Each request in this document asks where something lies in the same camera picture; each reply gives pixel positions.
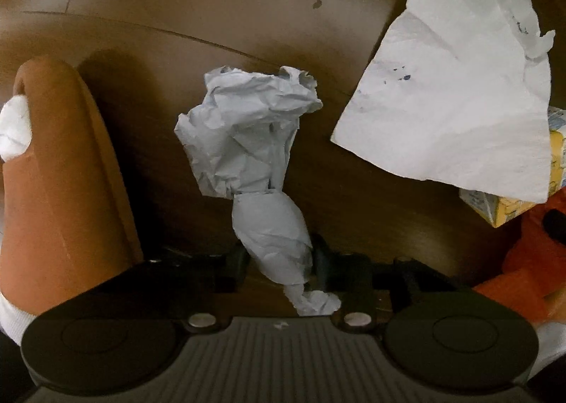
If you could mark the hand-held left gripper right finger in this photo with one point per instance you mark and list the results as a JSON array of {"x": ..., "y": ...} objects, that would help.
[{"x": 320, "y": 270}]

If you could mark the grey white tissue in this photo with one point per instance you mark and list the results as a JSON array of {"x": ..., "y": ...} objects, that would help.
[{"x": 247, "y": 142}]

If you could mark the large white paper sheet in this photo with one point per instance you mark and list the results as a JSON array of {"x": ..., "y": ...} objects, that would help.
[{"x": 442, "y": 98}]

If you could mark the red plastic bag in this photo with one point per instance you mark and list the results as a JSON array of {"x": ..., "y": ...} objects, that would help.
[{"x": 521, "y": 270}]

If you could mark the yellow carton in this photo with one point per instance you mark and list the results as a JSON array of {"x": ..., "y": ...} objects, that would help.
[{"x": 504, "y": 210}]

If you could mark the white cloth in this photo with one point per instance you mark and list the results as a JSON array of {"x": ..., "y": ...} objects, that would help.
[{"x": 13, "y": 129}]

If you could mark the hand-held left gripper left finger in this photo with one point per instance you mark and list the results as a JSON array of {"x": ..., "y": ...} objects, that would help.
[{"x": 236, "y": 268}]

